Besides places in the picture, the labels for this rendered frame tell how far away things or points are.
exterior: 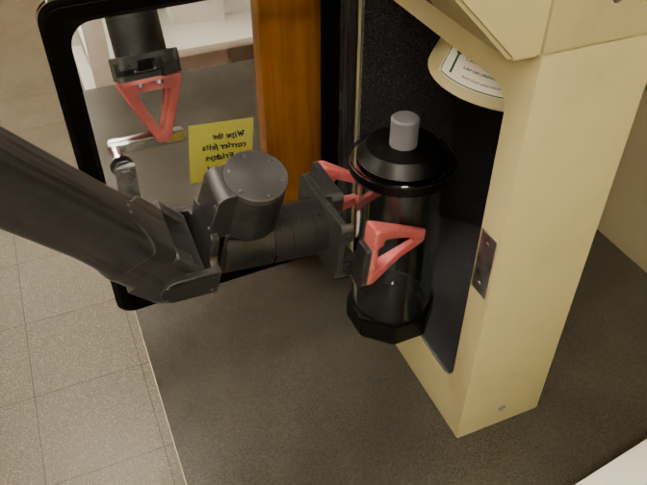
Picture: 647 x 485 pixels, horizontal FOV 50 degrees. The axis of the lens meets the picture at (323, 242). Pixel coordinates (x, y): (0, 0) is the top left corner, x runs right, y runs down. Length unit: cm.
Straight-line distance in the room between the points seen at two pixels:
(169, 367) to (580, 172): 55
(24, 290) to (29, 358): 31
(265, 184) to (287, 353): 36
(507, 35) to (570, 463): 52
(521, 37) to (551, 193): 16
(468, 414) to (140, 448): 131
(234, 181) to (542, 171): 25
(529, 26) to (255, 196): 25
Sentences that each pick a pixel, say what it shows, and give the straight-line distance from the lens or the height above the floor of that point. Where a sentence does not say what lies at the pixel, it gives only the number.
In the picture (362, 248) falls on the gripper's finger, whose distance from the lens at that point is 66.
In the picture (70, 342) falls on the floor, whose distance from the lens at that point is 229.
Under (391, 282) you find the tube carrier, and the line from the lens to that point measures 74.
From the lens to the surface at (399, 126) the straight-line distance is 67.
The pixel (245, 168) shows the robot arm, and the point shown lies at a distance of 60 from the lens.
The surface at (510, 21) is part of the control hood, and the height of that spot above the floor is 144.
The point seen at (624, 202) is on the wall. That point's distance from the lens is 114.
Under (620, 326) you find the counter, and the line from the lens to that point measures 101.
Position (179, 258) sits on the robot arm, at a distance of 60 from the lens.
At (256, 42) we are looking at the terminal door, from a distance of 76.
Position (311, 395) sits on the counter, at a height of 94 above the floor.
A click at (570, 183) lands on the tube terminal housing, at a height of 128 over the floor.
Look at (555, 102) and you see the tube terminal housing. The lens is 55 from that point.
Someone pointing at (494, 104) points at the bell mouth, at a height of 132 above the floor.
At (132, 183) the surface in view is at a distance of 77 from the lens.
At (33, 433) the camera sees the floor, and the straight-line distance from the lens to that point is 211.
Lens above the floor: 163
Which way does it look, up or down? 41 degrees down
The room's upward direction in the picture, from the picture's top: straight up
